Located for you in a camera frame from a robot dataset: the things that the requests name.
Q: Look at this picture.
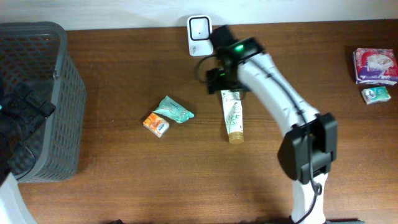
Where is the dark grey plastic basket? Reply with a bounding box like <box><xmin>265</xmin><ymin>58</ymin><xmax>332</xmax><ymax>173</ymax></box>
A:
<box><xmin>1</xmin><ymin>22</ymin><xmax>86</xmax><ymax>183</ymax></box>

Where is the small green tissue packet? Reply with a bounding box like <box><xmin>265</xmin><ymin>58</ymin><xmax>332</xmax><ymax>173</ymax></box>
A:
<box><xmin>361</xmin><ymin>86</ymin><xmax>391</xmax><ymax>105</ymax></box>

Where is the teal soap pouch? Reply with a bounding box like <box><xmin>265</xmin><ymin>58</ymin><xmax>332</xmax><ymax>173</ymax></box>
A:
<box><xmin>154</xmin><ymin>96</ymin><xmax>195</xmax><ymax>123</ymax></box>

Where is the orange tissue packet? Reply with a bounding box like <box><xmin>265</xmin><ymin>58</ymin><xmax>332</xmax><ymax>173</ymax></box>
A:
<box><xmin>143</xmin><ymin>113</ymin><xmax>170</xmax><ymax>138</ymax></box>

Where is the white barcode scanner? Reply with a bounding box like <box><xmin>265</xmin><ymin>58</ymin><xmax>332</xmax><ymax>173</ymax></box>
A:
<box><xmin>187</xmin><ymin>15</ymin><xmax>213</xmax><ymax>57</ymax></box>

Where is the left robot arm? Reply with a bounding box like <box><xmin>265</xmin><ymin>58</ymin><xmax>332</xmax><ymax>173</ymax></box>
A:
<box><xmin>1</xmin><ymin>83</ymin><xmax>55</xmax><ymax>223</ymax></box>

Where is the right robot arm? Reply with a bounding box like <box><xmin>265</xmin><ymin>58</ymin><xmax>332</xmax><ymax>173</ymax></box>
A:
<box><xmin>205</xmin><ymin>26</ymin><xmax>338</xmax><ymax>223</ymax></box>

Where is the white tube gold cap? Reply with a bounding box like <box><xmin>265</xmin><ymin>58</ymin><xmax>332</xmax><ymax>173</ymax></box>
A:
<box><xmin>221</xmin><ymin>90</ymin><xmax>244</xmax><ymax>144</ymax></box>

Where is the red purple tissue pack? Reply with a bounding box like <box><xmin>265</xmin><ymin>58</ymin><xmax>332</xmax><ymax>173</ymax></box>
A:
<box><xmin>353</xmin><ymin>48</ymin><xmax>397</xmax><ymax>86</ymax></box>

